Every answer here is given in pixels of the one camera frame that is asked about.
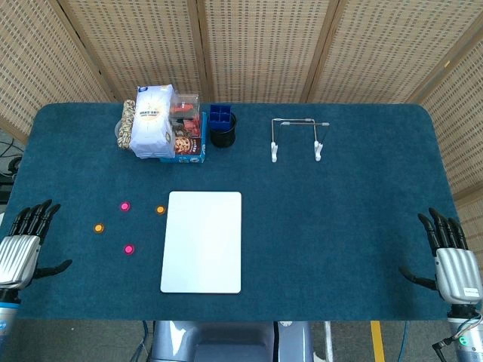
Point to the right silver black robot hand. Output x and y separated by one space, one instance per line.
458 275

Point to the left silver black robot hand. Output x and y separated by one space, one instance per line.
19 256

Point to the orange round magnet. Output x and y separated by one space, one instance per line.
160 209
99 228

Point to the pink round magnet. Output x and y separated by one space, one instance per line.
129 249
125 206

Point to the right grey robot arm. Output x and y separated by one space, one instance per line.
469 339

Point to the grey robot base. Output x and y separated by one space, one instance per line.
226 343

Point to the white magnetic board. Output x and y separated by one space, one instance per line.
202 243

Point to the teal table mat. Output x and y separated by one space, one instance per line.
320 226

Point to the clear plastic cup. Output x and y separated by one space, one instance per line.
117 130

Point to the patterned rolled package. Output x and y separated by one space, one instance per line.
126 124

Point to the white paper bag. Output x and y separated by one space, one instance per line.
151 124

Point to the blue cookie box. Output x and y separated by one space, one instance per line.
188 149

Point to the clear plastic box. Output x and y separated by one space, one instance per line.
186 113

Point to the black mesh pen cup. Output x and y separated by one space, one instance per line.
222 137

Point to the blue divided container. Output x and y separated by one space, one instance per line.
220 115

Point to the bamboo folding screen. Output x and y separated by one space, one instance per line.
264 45

